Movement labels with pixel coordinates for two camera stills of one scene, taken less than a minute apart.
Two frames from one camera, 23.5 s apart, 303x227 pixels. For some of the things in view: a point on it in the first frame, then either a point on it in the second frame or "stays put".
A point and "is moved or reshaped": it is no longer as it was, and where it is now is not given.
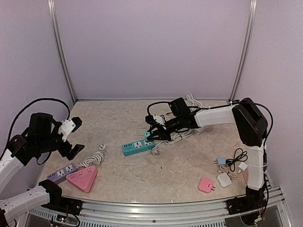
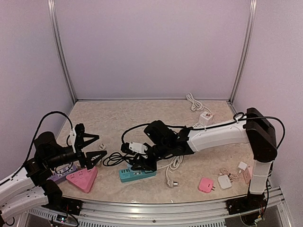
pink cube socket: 245,175 stays put
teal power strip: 137,146 is moved or reshaped
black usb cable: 239,155 → 116,157
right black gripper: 164,135 → 146,165
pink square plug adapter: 206,185 stays put
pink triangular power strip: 83,178 stays put
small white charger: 243,166 stays put
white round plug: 102,146 stays put
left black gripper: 65,152 → 87,161
